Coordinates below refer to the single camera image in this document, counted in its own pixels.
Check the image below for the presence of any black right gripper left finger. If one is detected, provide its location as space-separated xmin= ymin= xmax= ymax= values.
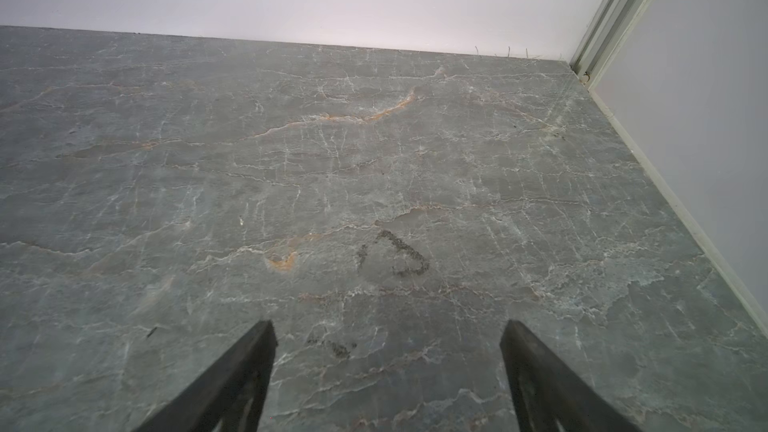
xmin=137 ymin=320 xmax=278 ymax=432

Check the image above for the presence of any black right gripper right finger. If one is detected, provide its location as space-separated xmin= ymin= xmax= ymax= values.
xmin=500 ymin=320 xmax=638 ymax=431

